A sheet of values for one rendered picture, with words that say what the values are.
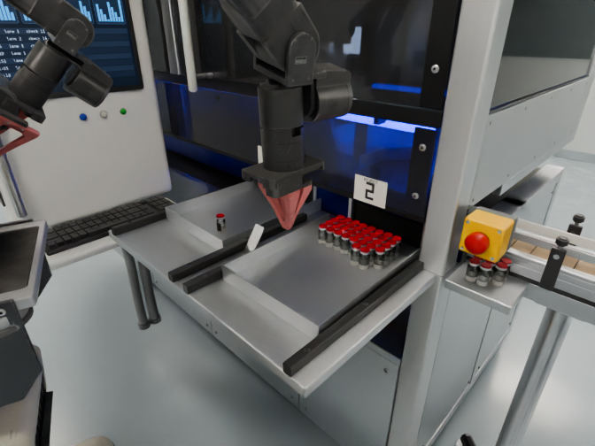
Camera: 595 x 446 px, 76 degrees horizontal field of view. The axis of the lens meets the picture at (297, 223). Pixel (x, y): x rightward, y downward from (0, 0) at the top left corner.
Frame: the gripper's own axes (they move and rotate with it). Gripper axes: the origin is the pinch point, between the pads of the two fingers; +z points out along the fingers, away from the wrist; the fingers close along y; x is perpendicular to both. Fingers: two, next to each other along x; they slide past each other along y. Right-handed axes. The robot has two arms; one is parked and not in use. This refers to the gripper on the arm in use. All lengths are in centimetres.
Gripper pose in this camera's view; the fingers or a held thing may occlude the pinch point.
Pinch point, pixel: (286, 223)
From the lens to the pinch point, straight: 57.2
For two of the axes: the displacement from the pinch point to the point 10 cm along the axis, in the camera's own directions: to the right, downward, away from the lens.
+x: -7.1, -3.1, 6.3
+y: 7.0, -3.5, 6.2
